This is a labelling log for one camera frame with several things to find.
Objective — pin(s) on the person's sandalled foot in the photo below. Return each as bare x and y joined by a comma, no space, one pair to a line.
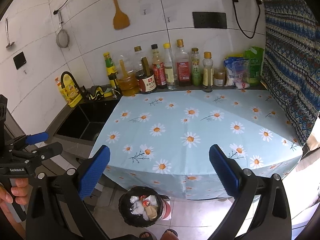
146,236

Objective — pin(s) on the metal strainer on wall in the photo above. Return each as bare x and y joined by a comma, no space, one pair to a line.
62,37

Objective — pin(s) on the large cooking oil jug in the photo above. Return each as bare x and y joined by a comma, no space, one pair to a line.
126,77

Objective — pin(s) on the yellow dish soap bottle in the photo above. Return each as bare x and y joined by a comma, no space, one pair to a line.
69,93

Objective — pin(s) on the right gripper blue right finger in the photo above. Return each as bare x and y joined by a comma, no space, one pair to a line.
227,170

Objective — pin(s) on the tall clear bottle gold cap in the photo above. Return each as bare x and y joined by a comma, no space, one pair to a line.
138,57

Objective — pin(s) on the black sink faucet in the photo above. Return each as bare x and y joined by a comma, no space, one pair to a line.
81,90

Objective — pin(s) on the metal ladle on wall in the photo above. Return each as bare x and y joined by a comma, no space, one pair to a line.
9,43

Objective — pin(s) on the pink white bin base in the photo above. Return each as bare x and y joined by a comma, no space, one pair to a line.
166,213

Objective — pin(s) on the wooden spatula on wall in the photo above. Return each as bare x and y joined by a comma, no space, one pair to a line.
120,20

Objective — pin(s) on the small glass jar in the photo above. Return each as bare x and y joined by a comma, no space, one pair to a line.
219,77

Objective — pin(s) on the aluminium foil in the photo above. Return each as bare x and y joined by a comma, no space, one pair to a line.
133,199

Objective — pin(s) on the white blue salt bag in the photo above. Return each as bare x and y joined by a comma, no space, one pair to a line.
237,72

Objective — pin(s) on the dark soy sauce jug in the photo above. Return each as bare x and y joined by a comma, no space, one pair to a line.
145,77

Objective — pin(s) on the red label liquor bottle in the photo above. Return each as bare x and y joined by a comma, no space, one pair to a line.
182,63

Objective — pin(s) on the clear vinegar bottle yellow cap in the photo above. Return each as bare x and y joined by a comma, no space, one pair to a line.
170,72

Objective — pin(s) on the small yellow cap bottle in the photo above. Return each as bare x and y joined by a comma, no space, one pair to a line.
208,72

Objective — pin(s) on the green cap sauce bottle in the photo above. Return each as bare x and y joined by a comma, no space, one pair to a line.
111,71

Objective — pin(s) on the blue patterned curtain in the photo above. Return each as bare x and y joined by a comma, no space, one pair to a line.
291,63

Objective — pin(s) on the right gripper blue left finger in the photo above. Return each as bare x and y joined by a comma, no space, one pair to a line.
91,170

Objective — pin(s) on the pink red wrapper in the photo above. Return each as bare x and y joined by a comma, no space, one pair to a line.
142,198

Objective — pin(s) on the person's left hand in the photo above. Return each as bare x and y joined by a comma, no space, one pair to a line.
20,192

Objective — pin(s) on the green label oil bottle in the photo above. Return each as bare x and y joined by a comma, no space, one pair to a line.
195,69

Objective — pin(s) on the red label sauce bottle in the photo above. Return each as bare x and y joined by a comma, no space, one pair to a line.
158,67

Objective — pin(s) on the black wall outlet strip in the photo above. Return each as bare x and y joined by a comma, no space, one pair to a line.
214,20

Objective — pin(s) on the white paper napkin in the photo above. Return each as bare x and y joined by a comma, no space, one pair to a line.
151,200

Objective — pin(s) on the yellow black sponge cloth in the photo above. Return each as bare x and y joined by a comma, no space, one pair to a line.
96,93

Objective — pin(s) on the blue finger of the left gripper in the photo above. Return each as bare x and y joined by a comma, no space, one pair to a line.
48,151
36,138

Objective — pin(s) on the black wall switch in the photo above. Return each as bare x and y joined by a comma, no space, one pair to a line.
19,60

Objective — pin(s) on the plastic white tissue ball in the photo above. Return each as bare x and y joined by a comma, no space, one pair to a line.
137,208

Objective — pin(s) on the black kitchen sink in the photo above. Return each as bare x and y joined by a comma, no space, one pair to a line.
85,122

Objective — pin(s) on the blue daisy tablecloth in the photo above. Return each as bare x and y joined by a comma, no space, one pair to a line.
162,140

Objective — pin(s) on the black trash bin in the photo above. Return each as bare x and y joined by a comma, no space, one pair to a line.
124,207

